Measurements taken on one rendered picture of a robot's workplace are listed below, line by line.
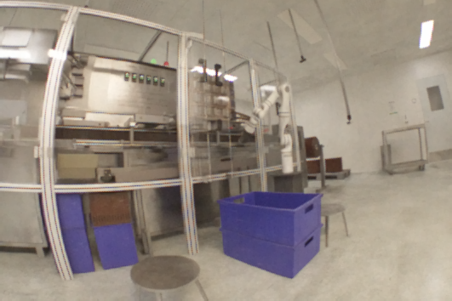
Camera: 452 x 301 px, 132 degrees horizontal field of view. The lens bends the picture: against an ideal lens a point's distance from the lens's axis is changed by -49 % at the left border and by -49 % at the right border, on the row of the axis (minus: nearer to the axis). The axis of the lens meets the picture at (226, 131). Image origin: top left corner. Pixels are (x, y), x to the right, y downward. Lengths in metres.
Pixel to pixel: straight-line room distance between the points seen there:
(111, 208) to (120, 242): 0.24
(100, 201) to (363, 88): 5.88
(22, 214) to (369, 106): 6.43
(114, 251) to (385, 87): 6.03
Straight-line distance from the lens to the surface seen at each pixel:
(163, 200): 1.69
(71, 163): 1.30
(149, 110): 1.95
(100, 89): 1.91
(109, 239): 1.39
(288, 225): 1.06
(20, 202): 1.67
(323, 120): 6.08
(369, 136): 5.70
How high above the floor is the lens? 0.71
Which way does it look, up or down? 8 degrees up
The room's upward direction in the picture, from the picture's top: 4 degrees counter-clockwise
